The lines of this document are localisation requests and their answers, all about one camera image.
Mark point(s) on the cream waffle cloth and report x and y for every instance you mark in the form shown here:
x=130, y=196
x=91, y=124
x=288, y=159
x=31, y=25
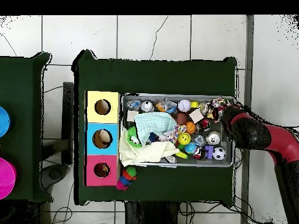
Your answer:
x=149, y=151

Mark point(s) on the colourful knotted cloth ball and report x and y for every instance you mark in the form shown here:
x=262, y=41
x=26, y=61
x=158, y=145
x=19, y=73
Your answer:
x=174, y=134
x=220, y=102

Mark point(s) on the black chair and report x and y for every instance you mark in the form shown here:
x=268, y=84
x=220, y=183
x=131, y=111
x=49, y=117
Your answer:
x=68, y=105

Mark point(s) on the multicolour fuzzy caterpillar toy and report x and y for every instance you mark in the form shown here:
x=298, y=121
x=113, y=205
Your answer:
x=127, y=178

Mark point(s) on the light blue waffle cloth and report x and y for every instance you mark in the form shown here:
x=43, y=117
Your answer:
x=154, y=123

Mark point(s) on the pink bowl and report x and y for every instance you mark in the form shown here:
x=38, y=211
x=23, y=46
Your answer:
x=6, y=178

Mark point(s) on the brown toy football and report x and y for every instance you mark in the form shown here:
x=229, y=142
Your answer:
x=181, y=118

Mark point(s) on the dark green table cloth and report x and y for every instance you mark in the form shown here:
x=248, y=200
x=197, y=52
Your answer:
x=158, y=77

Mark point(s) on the green spiky ball with eyes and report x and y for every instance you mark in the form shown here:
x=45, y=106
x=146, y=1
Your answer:
x=134, y=140

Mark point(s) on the blue bowl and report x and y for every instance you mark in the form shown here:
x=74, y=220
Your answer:
x=4, y=121

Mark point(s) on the black and white soccer ball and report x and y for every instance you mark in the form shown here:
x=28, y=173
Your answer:
x=219, y=153

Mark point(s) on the dark green side table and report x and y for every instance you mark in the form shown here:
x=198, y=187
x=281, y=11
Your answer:
x=23, y=93

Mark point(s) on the crushed soda can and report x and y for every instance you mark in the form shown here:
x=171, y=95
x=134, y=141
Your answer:
x=213, y=138

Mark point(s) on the yellow smiley ball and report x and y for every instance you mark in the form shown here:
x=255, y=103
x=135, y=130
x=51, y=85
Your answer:
x=184, y=138

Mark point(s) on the shallow clear mesh bin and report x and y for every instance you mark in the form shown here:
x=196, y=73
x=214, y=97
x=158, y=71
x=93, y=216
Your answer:
x=177, y=163

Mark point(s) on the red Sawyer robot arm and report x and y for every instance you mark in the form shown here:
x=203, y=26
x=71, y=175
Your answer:
x=280, y=142

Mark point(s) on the white baseball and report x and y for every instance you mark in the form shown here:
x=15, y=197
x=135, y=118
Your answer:
x=184, y=105

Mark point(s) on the orange toy basketball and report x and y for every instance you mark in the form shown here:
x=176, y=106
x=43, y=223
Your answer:
x=191, y=127

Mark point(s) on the blue globe ball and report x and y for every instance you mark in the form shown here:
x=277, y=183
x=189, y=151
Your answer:
x=191, y=148

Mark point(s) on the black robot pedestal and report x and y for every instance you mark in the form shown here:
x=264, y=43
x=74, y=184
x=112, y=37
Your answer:
x=151, y=214

